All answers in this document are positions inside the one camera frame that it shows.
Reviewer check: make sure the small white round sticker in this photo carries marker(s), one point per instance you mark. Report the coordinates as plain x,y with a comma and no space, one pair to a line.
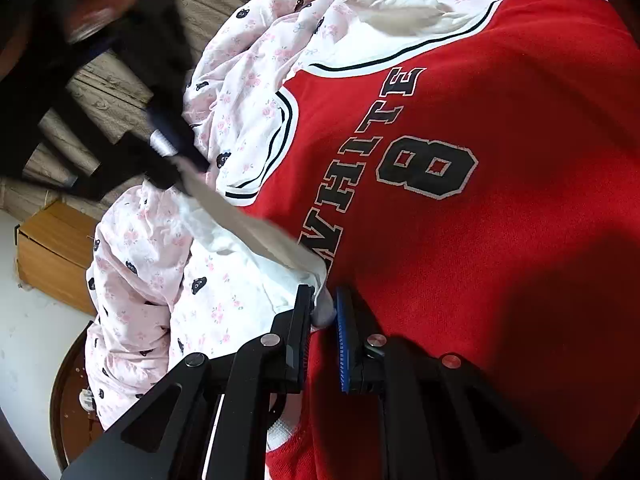
87,400

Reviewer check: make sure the pink cat print quilt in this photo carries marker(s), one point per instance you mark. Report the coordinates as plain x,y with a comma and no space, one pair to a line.
150,280

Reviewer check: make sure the red and white jersey shirt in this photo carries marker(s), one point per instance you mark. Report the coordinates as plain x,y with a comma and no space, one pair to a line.
500,260

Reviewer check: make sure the round dark wooden stool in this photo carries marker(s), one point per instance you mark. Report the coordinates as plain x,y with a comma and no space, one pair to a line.
67,385

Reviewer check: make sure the beige garment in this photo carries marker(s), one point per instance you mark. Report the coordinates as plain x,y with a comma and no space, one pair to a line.
400,15

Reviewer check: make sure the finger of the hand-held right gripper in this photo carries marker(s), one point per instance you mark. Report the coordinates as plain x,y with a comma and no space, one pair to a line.
160,155

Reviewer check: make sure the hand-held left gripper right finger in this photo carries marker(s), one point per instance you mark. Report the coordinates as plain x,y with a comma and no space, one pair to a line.
342,345

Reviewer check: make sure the wooden wardrobe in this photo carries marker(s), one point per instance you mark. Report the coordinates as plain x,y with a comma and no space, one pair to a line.
55,255

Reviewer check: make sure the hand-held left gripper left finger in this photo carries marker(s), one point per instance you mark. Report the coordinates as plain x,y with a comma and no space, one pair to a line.
297,340

